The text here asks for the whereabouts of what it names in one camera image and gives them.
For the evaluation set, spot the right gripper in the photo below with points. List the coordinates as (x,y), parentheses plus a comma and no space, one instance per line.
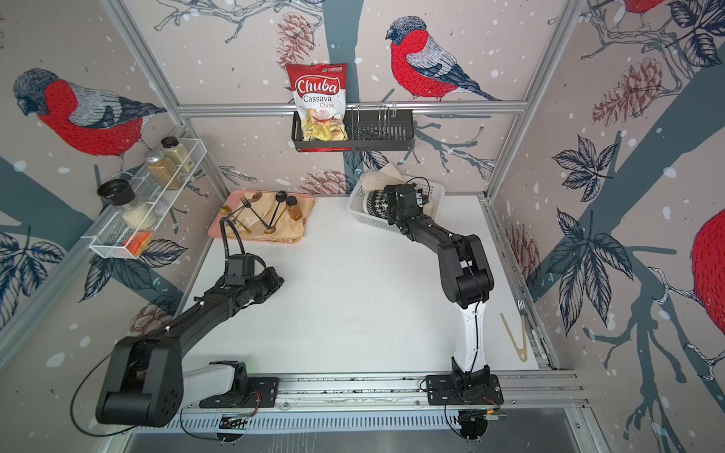
(392,189)

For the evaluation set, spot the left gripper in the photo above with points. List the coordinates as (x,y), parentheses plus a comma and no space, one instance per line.
(275,281)

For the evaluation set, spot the beige knitted scarf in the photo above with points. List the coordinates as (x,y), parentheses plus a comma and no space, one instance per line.
(389,175)

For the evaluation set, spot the white plastic basket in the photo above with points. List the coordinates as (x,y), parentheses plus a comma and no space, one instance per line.
(355,206)

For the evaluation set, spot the black white patterned scarf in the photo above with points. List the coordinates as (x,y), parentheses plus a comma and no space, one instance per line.
(374,204)

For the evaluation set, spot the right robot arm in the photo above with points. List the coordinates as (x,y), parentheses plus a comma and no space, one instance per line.
(465,274)

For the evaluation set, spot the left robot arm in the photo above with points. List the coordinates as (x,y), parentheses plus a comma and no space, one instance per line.
(145,384)

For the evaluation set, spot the beige cloth on tray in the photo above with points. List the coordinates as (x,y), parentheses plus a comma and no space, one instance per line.
(283,223)

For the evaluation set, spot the pink tray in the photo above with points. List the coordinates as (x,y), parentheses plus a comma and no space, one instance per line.
(218,223)

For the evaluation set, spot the gold spoon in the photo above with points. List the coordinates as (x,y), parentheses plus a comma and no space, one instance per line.
(233,215)

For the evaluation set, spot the black gold fork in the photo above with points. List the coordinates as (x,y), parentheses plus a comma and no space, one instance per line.
(248,205)

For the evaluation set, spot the small amber spice bottle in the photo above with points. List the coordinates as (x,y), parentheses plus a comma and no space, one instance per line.
(293,208)

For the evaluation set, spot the black ladle spoon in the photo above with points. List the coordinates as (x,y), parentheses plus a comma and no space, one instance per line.
(280,199)

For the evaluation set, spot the small orange box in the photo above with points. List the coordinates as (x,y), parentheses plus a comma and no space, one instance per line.
(137,244)

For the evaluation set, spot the spice jar silver lid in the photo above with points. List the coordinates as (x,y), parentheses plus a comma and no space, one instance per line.
(163,170)

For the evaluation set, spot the red cassava chips bag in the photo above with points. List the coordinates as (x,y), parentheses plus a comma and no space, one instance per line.
(320,95)

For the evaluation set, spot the spice jar black lid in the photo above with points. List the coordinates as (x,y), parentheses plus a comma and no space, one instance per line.
(178,154)

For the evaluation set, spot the large jar black lid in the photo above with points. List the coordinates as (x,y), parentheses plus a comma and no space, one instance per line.
(135,213)

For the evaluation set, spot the beige plastic tongs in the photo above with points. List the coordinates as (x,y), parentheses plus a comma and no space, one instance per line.
(520,343)

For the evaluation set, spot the black wire wall basket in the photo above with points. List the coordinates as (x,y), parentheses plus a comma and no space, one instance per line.
(361,130)

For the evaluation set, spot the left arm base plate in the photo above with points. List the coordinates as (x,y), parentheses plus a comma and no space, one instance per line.
(260,393)

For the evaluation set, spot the aluminium front rail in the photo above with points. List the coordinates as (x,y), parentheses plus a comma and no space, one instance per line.
(548,389)

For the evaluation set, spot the white wire wall shelf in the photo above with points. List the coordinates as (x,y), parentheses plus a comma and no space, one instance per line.
(108,241)

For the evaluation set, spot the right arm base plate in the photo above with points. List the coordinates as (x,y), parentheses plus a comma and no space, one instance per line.
(441,390)

